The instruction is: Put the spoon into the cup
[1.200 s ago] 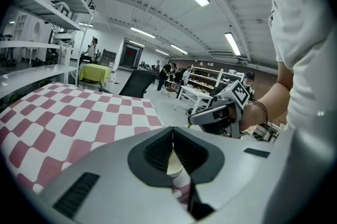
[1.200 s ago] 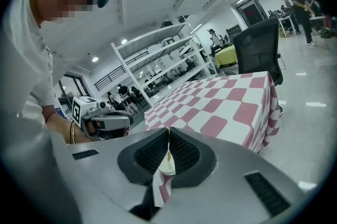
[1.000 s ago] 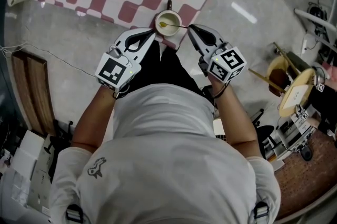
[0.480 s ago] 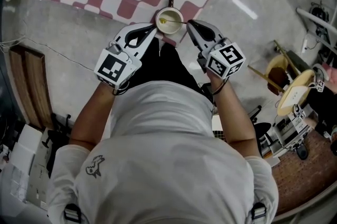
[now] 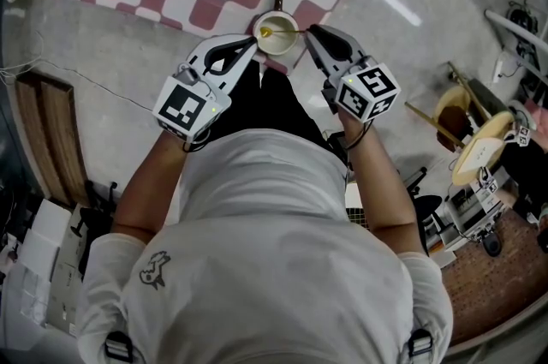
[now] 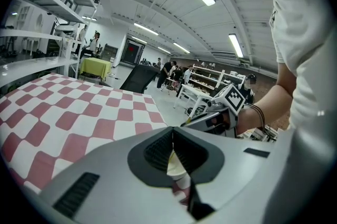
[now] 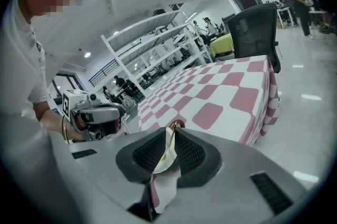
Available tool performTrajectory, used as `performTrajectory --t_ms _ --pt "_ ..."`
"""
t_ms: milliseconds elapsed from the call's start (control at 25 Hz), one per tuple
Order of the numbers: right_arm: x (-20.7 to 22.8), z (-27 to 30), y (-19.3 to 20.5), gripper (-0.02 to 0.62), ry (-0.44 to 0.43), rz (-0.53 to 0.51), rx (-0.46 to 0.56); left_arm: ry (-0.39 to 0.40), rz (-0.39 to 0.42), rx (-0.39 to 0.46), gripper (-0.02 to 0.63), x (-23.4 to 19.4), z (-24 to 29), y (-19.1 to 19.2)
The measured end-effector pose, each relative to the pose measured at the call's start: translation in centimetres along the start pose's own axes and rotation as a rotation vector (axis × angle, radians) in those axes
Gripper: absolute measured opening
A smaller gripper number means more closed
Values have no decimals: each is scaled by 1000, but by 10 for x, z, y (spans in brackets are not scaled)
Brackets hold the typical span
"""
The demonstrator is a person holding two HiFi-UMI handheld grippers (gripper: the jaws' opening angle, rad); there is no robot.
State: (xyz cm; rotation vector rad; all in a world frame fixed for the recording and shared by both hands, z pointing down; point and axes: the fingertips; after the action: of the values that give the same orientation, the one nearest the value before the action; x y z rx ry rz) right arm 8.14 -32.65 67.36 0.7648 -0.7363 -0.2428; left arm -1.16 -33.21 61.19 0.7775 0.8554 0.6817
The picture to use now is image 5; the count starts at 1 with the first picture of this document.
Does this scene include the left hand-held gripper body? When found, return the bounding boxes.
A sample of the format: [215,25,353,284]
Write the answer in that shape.
[152,61,232,143]

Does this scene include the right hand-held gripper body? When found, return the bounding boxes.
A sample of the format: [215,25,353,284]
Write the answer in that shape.
[323,61,402,123]

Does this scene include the white ceramic cup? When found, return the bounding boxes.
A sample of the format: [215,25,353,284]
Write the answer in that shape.
[252,0,300,57]

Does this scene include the small gold spoon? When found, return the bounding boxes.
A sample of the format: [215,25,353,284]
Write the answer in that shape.
[259,26,307,39]

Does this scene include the person's left forearm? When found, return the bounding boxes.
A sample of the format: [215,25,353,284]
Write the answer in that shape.
[111,130,189,233]

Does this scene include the person's right forearm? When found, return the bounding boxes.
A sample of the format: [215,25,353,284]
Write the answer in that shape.
[337,113,419,254]

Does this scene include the person's black trousers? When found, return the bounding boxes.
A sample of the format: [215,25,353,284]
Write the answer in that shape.
[200,62,343,153]

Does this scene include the dark waist device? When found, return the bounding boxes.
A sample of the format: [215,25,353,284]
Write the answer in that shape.
[323,130,348,166]

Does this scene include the wooden chair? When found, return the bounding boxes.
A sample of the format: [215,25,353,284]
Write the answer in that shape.
[404,61,491,153]

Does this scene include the black swivel chair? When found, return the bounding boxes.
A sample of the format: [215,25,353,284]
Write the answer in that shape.
[402,167,449,256]

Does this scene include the white paper sheet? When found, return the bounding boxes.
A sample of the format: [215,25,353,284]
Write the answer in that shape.
[460,138,504,175]

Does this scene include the round wooden table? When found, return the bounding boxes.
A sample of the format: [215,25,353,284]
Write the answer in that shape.
[452,111,515,187]

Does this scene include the wooden bench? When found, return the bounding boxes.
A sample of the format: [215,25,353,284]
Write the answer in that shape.
[15,73,91,207]

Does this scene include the stack of white boxes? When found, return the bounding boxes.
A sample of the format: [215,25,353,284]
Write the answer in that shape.
[444,180,506,246]

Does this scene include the black round floor device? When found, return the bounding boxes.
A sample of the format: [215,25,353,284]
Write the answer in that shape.
[507,2,539,38]

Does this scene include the person's white shirt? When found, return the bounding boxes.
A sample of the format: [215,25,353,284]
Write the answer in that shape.
[76,128,454,364]

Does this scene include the white cardboard box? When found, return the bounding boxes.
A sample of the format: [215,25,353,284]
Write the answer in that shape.
[19,199,86,337]

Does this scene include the brown floor mat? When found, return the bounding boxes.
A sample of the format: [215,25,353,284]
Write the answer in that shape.
[440,207,548,349]

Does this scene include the black wrist strap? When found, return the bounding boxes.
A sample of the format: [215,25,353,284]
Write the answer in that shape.
[182,128,213,153]
[344,122,373,152]

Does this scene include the grey backpack strap buckle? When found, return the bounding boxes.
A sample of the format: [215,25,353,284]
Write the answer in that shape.
[406,328,434,358]
[104,331,134,363]

